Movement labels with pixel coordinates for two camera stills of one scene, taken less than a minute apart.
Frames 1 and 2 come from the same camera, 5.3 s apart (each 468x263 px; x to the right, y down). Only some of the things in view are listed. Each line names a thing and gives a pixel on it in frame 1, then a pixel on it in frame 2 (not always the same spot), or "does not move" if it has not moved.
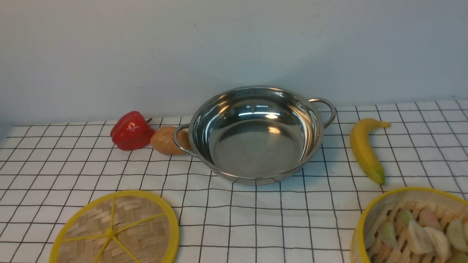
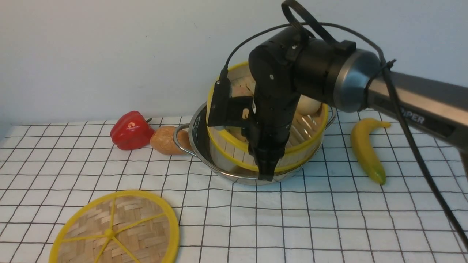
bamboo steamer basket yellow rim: (367, 247) → (305, 137)
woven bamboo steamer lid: (134, 226) does not move
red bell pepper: (131, 131) does not move
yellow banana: (365, 153) does not move
